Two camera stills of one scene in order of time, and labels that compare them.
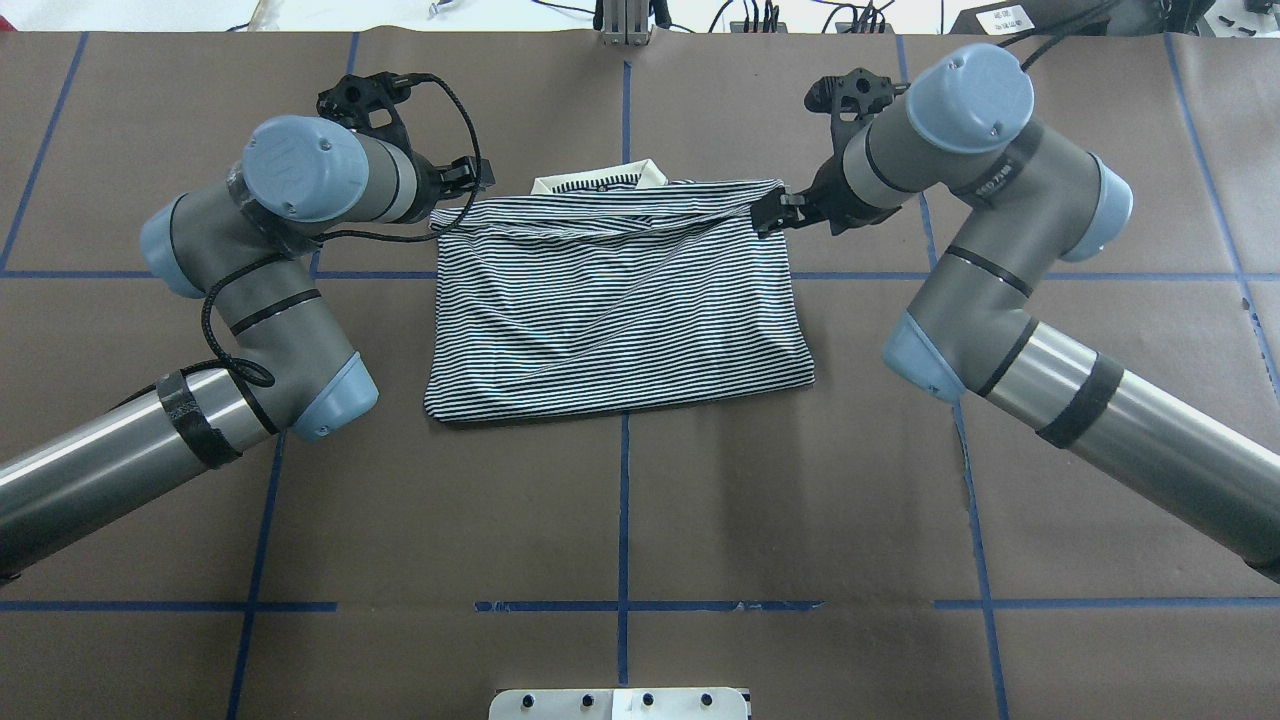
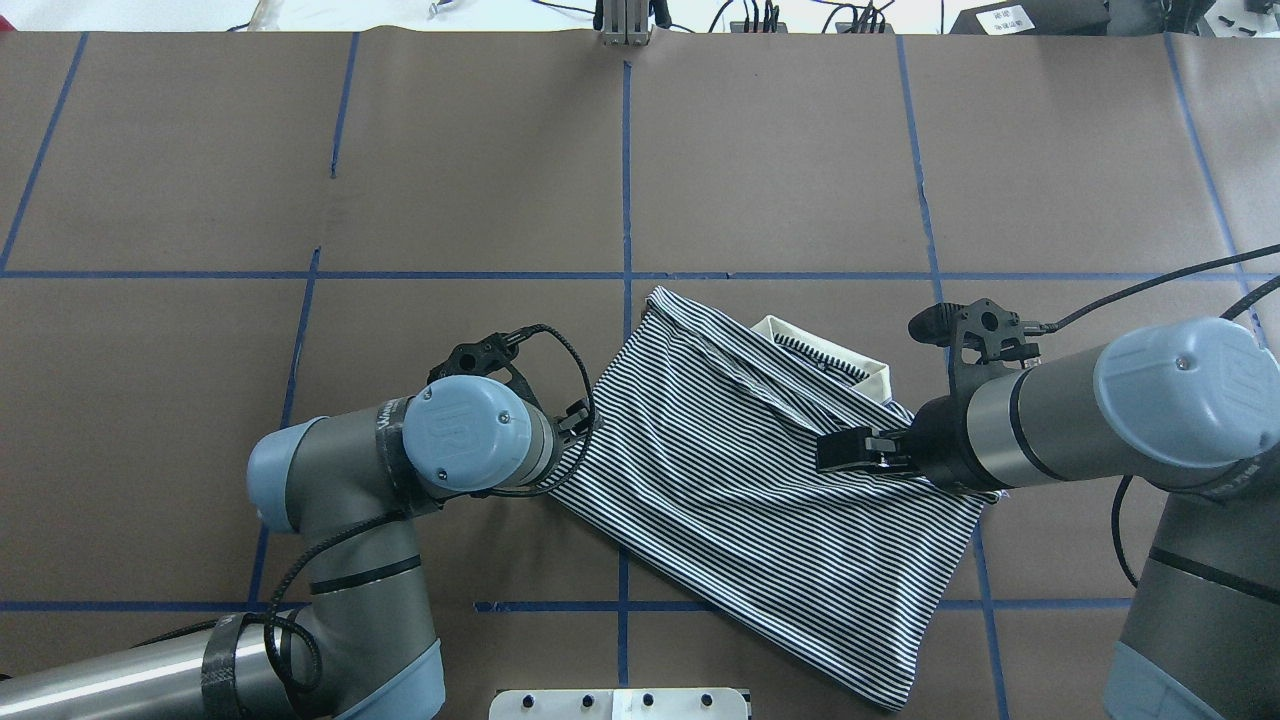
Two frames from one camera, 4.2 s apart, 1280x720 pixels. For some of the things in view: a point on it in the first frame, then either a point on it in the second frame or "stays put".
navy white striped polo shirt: (610, 291) -> (703, 458)
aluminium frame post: (625, 23) stays put
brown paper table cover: (854, 550) stays put
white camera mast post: (619, 704) stays put
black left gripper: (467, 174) -> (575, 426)
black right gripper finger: (776, 210) -> (863, 448)
